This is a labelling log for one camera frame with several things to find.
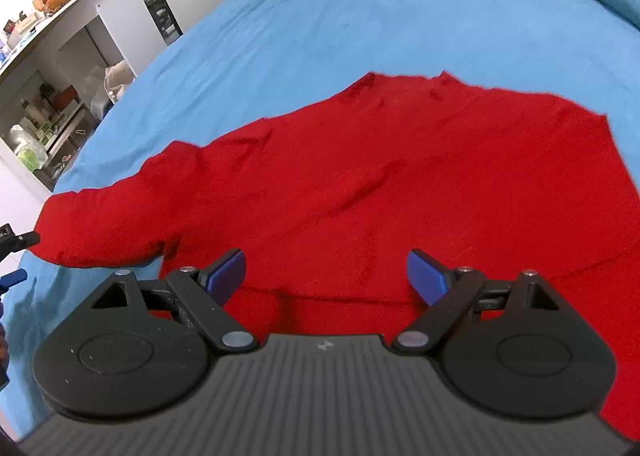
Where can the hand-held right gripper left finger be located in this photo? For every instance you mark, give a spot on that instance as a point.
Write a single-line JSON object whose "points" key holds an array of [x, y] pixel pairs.
{"points": [[226, 278]]}

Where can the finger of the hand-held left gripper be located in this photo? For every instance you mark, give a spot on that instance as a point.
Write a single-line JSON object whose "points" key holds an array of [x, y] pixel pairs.
{"points": [[12, 279], [20, 238]]}

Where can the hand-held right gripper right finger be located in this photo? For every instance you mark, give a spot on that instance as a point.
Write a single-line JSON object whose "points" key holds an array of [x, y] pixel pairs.
{"points": [[424, 277]]}

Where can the red sweater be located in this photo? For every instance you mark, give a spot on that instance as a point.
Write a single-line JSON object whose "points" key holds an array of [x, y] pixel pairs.
{"points": [[360, 186]]}

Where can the green packet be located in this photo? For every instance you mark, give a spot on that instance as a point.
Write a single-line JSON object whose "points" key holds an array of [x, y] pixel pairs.
{"points": [[31, 155]]}

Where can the white plastic bag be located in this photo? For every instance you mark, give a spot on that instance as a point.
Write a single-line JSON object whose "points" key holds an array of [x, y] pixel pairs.
{"points": [[119, 80]]}

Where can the white shelf unit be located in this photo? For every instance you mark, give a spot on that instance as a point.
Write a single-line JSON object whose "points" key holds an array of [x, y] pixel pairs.
{"points": [[70, 56]]}

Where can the blue bed sheet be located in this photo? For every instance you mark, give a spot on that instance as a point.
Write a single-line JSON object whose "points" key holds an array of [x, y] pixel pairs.
{"points": [[320, 21]]}

